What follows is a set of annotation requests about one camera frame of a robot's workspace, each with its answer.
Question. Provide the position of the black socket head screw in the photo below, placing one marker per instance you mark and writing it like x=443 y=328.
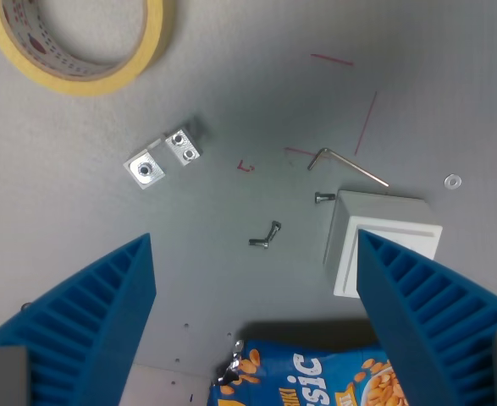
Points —
x=324 y=197
x=274 y=231
x=259 y=243

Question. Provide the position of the metal washer lower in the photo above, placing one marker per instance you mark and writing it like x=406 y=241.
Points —
x=453 y=181

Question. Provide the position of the white square plastic box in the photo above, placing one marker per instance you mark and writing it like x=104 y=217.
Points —
x=358 y=237

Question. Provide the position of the aluminium bracket with one hole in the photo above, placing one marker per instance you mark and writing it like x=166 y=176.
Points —
x=146 y=168

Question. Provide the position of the blue peanut snack bag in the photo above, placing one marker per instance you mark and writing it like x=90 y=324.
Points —
x=299 y=376

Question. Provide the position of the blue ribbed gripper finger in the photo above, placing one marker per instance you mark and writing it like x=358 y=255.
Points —
x=83 y=321
x=426 y=313

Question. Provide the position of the yellow masking tape roll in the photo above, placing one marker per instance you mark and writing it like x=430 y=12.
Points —
x=78 y=46

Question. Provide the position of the steel hex allen key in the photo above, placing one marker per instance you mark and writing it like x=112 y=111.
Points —
x=341 y=160

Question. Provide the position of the aluminium bracket with two holes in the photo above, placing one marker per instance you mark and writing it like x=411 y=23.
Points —
x=183 y=146

